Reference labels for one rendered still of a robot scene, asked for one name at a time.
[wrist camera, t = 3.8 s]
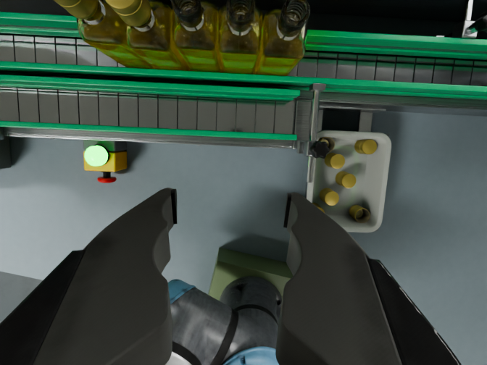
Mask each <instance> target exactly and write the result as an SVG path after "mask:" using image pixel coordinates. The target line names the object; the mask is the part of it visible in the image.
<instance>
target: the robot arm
mask: <svg viewBox="0 0 487 365"><path fill-rule="evenodd" d="M174 224H177V191H176V189H172V188H164V189H161V190H160V191H158V192H157V193H155V194H154V195H152V196H150V197H149V198H147V199H146V200H145V201H143V202H141V203H140V204H139V205H137V206H135V207H133V208H132V209H131V210H129V211H127V212H126V213H124V214H123V215H122V216H120V217H118V218H117V219H116V220H115V221H113V222H112V223H111V224H109V225H108V226H107V227H105V228H104V229H103V230H102V231H101V232H100V233H99V234H98V235H97V236H96V237H95V238H94V239H93V240H92V241H91V242H90V243H89V244H88V245H87V246H86V247H85V248H84V249H83V250H79V251H72V252H71V253H70V254H69V255H68V256H67V257H66V258H65V259H64V260H63V261H62V262H61V263H60V264H59V265H58V266H57V267H56V268H55V269H54V270H53V271H52V272H51V273H50V274H49V275H48V276H47V277H46V278H45V279H44V280H43V281H42V282H41V283H40V284H39V285H38V286H37V287H36V288H35V289H34V290H33V291H32V292H31V293H30V294H29V295H28V296H27V297H26V298H25V299H24V300H23V301H22V302H21V303H20V304H19V305H18V306H17V307H16V308H15V309H14V310H13V311H12V312H11V313H10V314H9V315H8V316H7V317H6V318H5V319H4V320H3V321H2V322H1V323H0V365H461V363H460V362H459V360H458V358H457V357H456V356H455V355H454V353H453V351H452V350H451V348H450V347H449V346H448V345H447V344H446V342H445V341H444V339H443V338H442V337H441V336H440V335H439V333H438V332H437V331H436V329H435V328H434V327H433V325H432V324H431V323H430V322H429V321H428V320H427V318H426V317H425V316H424V315H423V313H422V312H421V311H420V310H419V308H418V307H417V306H416V305H415V303H414V302H413V301H412V299H411V298H410V297H409V296H408V295H407V294H406V292H405V291H404V290H403V289H402V287H401V286H400V285H399V283H398V282H397V281H396V280H395V279H394V277H393V276H392V275H391V273H390V272H389V271H388V270H387V269H386V268H385V266H384V265H383V264H382V263H381V261H380V260H377V259H371V258H370V257H369V256H368V255H367V254H366V253H365V251H364V250H363V248H362V247H361V246H360V245H359V244H358V242H357V241H356V240H355V239H354V238H353V237H352V236H351V235H350V234H349V233H348V232H347V231H345V229H344V228H342V227H341V226H340V225H339V224H338V223H336V222H335V221H334V220H333V219H331V218H330V217H329V216H328V215H327V214H325V213H324V212H323V211H321V210H320V209H319V208H317V207H316V206H315V205H314V204H313V203H311V202H310V201H309V200H307V199H306V198H305V197H303V195H301V194H299V193H288V194H287V199H286V211H285V219H284V226H283V227H285V228H287V231H288V232H289V234H290V240H289V245H288V254H287V259H286V263H287V265H288V267H289V269H290V270H291V272H292V275H293V277H292V278H291V279H290V280H289V281H288V282H287V283H286V284H285V287H284V291H283V299H282V297H281V295H280V292H279V291H278V289H277V288H276V287H275V286H274V285H273V284H272V283H271V282H269V281H267V280H265V279H263V278H261V277H254V276H248V277H240V278H238V279H236V280H234V281H232V282H231V283H230V284H228V285H227V286H226V287H225V289H224V290H223V292H222V294H221V296H220V301H218V300H217V299H215V298H213V297H212V296H210V295H208V294H206V293H204V292H202V291H201V290H199V289H197V288H196V286H195V285H189V284H188V283H186V282H184V281H182V280H178V279H174V280H171V281H169V282H167V280H166V279H165V277H164V276H163V275H162V272H163V270H164V268H165V267H166V265H167V264H168V262H169V261H170V258H171V255H170V242H169V234H168V232H169V231H170V230H171V228H172V227H173V225H174Z"/></svg>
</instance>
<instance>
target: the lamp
mask: <svg viewBox="0 0 487 365"><path fill-rule="evenodd" d="M85 159H86V161H87V162H88V163H89V164H90V165H92V166H103V165H105V164H106V163H107V162H108V161H109V152H108V150H107V149H106V148H105V147H103V146H100V145H96V146H91V147H89V148H87V149H86V152H85Z"/></svg>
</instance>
